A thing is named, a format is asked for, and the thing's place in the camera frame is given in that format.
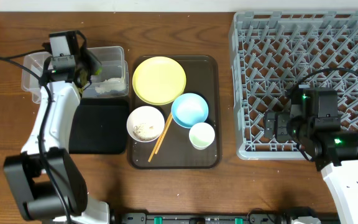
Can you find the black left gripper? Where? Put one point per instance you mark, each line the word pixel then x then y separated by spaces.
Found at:
pixel 89 62

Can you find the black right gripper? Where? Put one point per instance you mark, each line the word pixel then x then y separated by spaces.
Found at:
pixel 283 118

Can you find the white cup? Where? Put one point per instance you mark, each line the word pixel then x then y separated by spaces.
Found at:
pixel 201 135

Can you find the white pink bowl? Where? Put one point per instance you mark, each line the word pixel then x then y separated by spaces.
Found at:
pixel 145 114

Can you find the pile of rice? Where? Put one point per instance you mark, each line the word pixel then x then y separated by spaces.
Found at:
pixel 145 131

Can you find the light blue bowl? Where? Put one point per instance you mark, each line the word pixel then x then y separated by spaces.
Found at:
pixel 189 109

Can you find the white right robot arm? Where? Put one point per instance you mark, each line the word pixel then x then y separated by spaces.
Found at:
pixel 320 139

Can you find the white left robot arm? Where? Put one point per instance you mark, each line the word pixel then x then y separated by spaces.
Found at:
pixel 44 181

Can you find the grey dishwasher rack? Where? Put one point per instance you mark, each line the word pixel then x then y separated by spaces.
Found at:
pixel 270 51

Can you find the clear plastic bin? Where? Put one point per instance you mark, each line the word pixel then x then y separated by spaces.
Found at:
pixel 113 66

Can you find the black plastic tray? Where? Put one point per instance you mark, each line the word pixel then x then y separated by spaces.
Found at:
pixel 99 126

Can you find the yellow plate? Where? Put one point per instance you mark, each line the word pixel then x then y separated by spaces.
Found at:
pixel 159 80

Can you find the brown serving tray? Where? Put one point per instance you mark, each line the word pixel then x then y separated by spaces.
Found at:
pixel 176 151

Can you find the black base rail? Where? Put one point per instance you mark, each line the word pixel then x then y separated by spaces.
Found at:
pixel 253 217

